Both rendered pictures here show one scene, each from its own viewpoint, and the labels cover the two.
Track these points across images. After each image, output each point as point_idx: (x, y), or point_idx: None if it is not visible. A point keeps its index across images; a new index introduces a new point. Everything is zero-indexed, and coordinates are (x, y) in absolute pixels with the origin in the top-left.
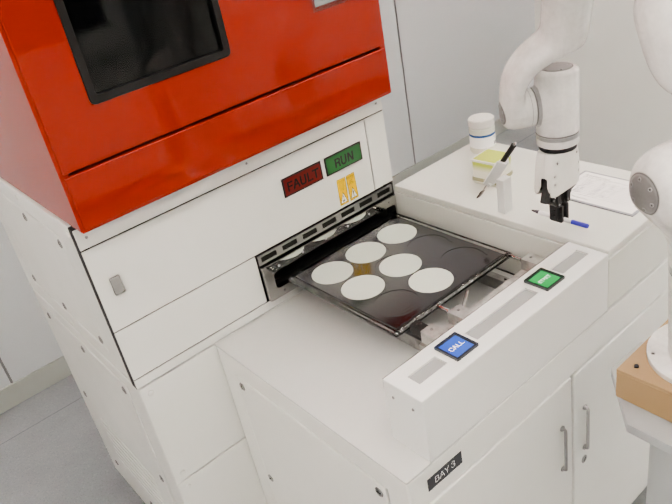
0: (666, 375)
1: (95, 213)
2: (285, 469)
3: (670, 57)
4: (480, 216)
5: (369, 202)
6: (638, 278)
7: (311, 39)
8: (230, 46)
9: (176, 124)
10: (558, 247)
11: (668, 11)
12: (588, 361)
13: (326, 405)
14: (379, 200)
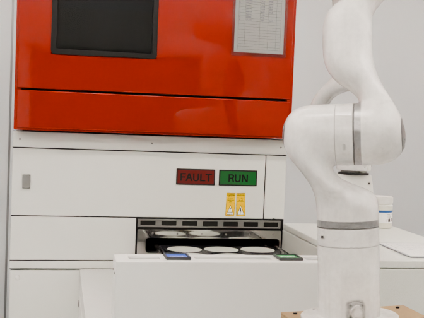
0: (301, 315)
1: (26, 119)
2: None
3: (325, 49)
4: (312, 242)
5: (255, 226)
6: None
7: (224, 72)
8: (158, 53)
9: (101, 88)
10: None
11: (329, 20)
12: None
13: (97, 298)
14: (265, 229)
